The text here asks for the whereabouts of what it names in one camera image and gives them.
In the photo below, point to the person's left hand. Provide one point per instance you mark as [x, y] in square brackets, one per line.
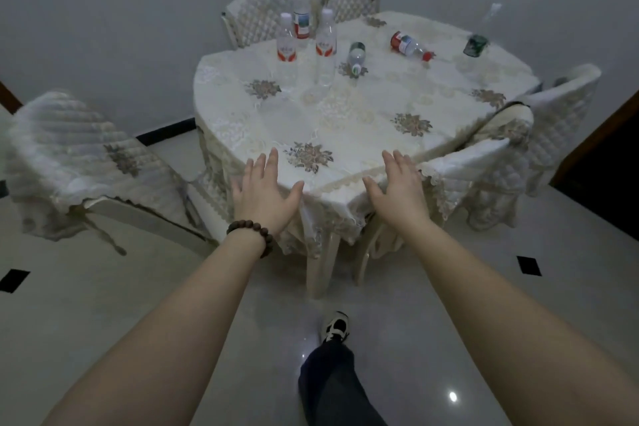
[262, 201]

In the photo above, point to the person's right hand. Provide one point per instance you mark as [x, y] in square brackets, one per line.
[404, 201]

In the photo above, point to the clear bottle orange label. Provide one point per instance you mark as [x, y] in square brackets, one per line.
[325, 46]
[286, 48]

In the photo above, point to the tall bottle red cap blue label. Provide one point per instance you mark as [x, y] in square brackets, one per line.
[301, 24]

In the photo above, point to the person's left forearm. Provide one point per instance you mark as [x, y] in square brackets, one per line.
[165, 341]

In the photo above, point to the person's right forearm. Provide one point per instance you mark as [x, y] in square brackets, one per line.
[499, 331]

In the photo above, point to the white cloth-covered table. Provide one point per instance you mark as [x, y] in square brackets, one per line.
[319, 276]

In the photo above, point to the cream floral tablecloth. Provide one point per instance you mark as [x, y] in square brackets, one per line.
[349, 111]

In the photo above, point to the black and white sneaker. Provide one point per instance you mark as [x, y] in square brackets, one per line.
[335, 328]

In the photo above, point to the dark blue jeans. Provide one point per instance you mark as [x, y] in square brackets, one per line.
[334, 385]

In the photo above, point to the dark doorway with wooden frame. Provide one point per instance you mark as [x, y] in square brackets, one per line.
[599, 181]

